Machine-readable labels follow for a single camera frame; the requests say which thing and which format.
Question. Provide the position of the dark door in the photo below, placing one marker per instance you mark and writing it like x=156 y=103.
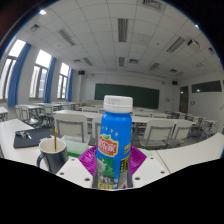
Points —
x=184 y=99

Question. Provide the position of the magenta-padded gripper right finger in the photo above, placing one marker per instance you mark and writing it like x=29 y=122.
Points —
x=137 y=161

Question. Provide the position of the ceiling light panels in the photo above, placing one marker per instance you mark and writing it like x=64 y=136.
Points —
x=122 y=30

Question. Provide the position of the thin wooden stirring stick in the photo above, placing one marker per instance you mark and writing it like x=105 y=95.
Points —
x=55 y=136

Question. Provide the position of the tall window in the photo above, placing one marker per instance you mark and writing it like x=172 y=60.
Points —
x=6 y=73
x=63 y=81
x=40 y=76

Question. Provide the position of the dark blue mug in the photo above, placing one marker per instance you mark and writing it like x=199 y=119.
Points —
x=55 y=160

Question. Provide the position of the blue drink bottle white cap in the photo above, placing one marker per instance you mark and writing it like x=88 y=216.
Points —
x=113 y=140

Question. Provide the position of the ceiling projector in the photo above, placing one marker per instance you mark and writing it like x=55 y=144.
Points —
x=193 y=44

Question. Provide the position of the dark wide wall window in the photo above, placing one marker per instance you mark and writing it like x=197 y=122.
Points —
x=206 y=86

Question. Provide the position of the white classroom chairs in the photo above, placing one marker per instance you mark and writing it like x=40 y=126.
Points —
x=156 y=131

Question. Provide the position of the black wall speaker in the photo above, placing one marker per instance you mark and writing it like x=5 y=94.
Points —
x=174 y=82
x=81 y=72

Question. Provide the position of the bunch of keys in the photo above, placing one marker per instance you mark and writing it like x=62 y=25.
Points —
x=23 y=134

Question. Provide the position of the yellow and green sponge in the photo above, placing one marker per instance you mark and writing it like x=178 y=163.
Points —
x=148 y=153

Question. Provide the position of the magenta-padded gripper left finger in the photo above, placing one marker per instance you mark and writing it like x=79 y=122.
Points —
x=88 y=161

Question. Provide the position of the dark green chalkboard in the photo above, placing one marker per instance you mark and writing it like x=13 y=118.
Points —
x=140 y=96

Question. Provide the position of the black flat sleeve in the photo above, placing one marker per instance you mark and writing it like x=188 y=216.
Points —
x=33 y=140

